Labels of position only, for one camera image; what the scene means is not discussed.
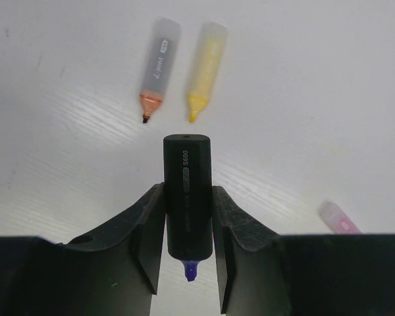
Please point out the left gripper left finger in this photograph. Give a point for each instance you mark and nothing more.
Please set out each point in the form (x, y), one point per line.
(110, 270)

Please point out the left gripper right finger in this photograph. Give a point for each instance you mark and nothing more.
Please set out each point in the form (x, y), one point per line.
(260, 272)

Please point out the purple black highlighter body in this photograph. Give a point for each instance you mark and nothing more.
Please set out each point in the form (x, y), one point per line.
(188, 198)

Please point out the yellow pastel highlighter body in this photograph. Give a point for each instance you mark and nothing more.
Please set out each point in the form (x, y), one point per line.
(209, 54)

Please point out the peach pastel highlighter body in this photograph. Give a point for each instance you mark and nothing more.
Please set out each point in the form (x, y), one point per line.
(160, 60)

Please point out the pink pastel highlighter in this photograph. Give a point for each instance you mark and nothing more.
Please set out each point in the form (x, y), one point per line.
(335, 219)

